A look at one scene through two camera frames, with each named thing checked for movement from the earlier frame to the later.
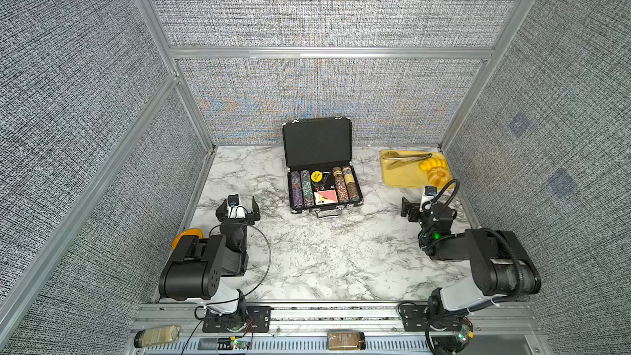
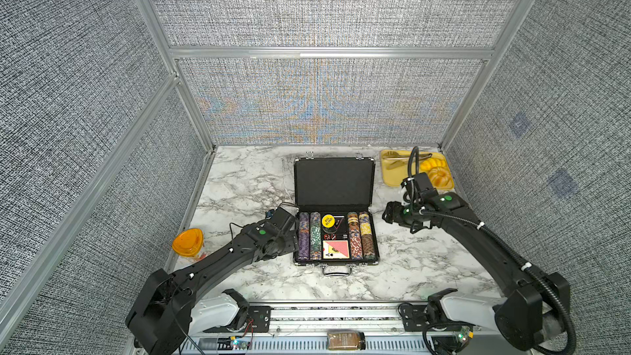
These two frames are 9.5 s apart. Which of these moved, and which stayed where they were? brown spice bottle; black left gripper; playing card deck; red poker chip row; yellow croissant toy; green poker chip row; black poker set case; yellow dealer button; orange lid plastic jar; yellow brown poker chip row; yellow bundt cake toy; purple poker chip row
Moved: green poker chip row; black left gripper; red poker chip row; black poker set case; yellow dealer button; yellow brown poker chip row; purple poker chip row; playing card deck
Stayed: brown spice bottle; orange lid plastic jar; yellow croissant toy; yellow bundt cake toy
